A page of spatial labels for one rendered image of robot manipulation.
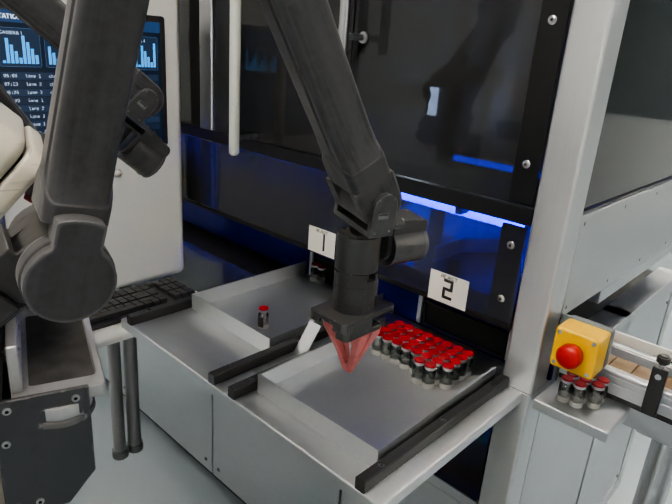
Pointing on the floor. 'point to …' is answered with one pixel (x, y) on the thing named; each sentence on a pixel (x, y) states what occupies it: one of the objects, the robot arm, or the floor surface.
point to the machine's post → (554, 233)
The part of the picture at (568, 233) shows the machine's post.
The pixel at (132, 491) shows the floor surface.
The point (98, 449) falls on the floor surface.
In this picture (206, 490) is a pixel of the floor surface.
